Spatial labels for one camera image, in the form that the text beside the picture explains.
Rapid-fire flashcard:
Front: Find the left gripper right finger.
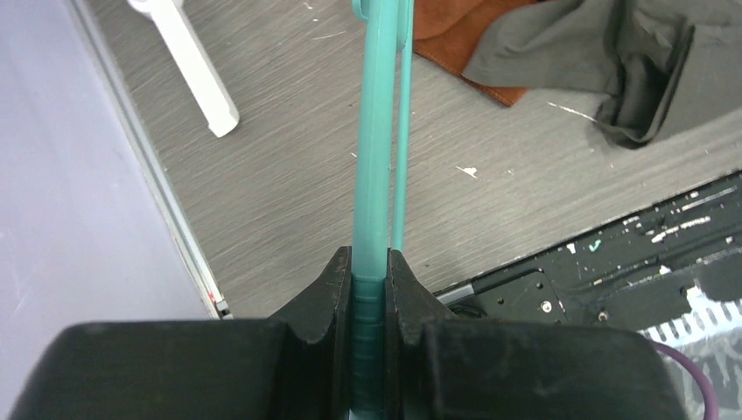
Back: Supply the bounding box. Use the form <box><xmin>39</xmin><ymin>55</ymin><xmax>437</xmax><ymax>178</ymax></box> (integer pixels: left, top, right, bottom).
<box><xmin>385</xmin><ymin>250</ymin><xmax>687</xmax><ymax>419</ymax></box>

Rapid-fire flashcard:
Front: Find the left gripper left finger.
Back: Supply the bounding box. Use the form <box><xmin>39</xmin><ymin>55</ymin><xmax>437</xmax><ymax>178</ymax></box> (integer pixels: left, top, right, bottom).
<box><xmin>10</xmin><ymin>247</ymin><xmax>351</xmax><ymax>419</ymax></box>

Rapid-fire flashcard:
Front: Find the teal hanger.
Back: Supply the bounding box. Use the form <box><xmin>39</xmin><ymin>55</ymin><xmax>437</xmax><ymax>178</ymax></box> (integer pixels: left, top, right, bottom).
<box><xmin>349</xmin><ymin>1</ymin><xmax>414</xmax><ymax>419</ymax></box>

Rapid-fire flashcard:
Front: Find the dark grey underwear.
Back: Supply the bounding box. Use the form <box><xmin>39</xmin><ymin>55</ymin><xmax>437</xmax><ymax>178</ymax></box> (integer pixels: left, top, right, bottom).
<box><xmin>463</xmin><ymin>0</ymin><xmax>741</xmax><ymax>144</ymax></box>

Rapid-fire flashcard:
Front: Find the brown towel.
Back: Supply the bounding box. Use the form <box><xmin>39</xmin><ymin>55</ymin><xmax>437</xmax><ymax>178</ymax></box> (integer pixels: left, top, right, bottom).
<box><xmin>413</xmin><ymin>0</ymin><xmax>533</xmax><ymax>107</ymax></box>

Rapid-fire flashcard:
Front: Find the white garment rack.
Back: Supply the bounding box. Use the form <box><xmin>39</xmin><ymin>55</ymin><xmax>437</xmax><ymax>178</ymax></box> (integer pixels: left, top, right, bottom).
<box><xmin>129</xmin><ymin>0</ymin><xmax>240</xmax><ymax>137</ymax></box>

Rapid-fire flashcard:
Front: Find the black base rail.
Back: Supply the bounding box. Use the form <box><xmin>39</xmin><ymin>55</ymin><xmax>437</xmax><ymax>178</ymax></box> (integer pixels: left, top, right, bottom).
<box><xmin>437</xmin><ymin>173</ymin><xmax>741</xmax><ymax>346</ymax></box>

